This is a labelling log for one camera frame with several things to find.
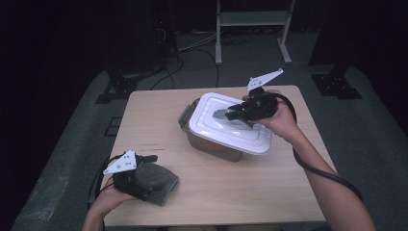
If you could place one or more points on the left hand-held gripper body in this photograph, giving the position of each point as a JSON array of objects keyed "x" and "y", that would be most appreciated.
[{"x": 123, "y": 163}]

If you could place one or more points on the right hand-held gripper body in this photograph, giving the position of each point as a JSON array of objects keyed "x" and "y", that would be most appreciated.
[{"x": 261, "y": 106}]

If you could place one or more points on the grey felt cloth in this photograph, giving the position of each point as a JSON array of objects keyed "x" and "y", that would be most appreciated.
[{"x": 157, "y": 178}]

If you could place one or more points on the grey storage box with lid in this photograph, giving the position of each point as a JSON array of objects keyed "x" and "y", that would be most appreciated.
[{"x": 224, "y": 134}]

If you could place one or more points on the translucent grey storage box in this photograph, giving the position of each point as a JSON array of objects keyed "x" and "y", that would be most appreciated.
[{"x": 208, "y": 146}]

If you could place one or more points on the person's right hand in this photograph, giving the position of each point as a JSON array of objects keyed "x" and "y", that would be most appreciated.
[{"x": 284, "y": 123}]

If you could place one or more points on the person's left hand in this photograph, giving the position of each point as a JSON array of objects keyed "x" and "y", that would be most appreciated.
[{"x": 107, "y": 200}]

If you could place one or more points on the black stand base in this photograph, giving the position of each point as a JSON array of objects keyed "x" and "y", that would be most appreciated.
[
  {"x": 335, "y": 85},
  {"x": 120, "y": 88}
]

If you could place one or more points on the white metal stand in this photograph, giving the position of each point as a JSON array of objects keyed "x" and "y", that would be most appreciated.
[{"x": 253, "y": 17}]

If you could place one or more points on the dark equipment cabinet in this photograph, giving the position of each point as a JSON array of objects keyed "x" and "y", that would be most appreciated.
[{"x": 138, "y": 32}]

